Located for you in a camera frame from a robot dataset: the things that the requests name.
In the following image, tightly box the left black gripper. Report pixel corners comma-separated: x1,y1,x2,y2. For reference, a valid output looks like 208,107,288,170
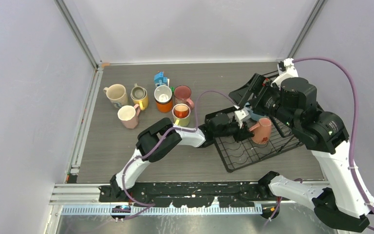
214,119,254,143

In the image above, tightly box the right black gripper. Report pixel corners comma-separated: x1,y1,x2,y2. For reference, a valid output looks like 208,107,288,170
229,72,298,129

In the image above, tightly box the salmon pink mug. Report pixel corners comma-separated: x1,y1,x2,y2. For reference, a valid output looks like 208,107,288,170
249,117,272,144

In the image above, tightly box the lime green mug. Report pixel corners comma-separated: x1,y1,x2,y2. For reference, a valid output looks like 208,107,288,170
172,106,191,127

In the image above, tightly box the small orange cup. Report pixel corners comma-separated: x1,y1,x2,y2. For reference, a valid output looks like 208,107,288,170
173,104,190,118

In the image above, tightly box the orange mug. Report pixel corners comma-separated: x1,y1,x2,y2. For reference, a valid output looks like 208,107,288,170
156,100,173,113

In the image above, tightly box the yellow mug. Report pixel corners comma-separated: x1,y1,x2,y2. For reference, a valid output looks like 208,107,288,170
131,94,149,111

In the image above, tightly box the light pink mug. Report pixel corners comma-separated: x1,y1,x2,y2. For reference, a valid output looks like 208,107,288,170
117,104,141,129

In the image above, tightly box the cream patterned mug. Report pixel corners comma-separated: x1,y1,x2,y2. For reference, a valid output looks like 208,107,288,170
103,84,129,109

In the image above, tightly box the small beige cup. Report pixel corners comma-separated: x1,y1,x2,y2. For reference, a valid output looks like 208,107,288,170
131,83,147,100

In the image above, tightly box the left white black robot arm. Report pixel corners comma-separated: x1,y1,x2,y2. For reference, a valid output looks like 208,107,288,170
110,113,254,202

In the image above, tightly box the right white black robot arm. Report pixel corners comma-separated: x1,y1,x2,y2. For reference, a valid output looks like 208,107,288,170
229,74,374,233

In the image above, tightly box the light blue faceted mug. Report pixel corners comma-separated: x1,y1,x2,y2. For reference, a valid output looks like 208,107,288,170
244,102,265,122

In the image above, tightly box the blue white toy house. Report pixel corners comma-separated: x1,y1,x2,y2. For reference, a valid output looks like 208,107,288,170
153,72,169,87

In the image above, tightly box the black wire dish rack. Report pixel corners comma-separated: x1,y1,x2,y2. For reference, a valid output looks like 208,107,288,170
204,69,331,173

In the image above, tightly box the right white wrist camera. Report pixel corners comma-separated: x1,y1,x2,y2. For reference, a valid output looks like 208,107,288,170
271,58,299,88

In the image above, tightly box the aluminium rail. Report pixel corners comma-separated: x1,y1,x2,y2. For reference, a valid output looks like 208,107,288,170
49,184,263,219

